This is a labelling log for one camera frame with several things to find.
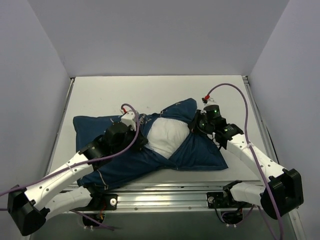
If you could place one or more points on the white pillow insert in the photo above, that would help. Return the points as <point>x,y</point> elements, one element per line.
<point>166,136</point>

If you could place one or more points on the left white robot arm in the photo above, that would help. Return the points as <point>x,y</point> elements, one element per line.
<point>31,205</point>

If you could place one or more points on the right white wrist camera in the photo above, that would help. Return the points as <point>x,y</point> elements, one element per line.
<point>208,101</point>

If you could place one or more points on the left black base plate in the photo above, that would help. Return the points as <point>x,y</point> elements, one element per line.
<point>107,202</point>

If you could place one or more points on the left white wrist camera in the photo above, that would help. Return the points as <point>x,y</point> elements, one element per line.
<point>129,119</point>

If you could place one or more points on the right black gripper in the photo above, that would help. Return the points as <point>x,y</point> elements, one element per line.
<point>194,122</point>

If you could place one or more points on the left aluminium side rail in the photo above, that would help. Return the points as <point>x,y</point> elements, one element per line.
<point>56,139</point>

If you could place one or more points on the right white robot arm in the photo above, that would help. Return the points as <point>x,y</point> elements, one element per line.
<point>280,190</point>

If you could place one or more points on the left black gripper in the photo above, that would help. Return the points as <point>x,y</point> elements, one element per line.
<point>141,141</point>

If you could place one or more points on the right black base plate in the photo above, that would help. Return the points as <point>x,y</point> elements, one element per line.
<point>218,199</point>

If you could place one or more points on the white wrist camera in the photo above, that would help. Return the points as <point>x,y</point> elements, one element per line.
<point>129,119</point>
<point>208,101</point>

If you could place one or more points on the aluminium front rail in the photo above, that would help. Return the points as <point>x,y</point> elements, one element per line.
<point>174,195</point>

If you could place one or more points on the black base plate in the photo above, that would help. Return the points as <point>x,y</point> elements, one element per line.
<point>218,199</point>
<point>107,202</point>

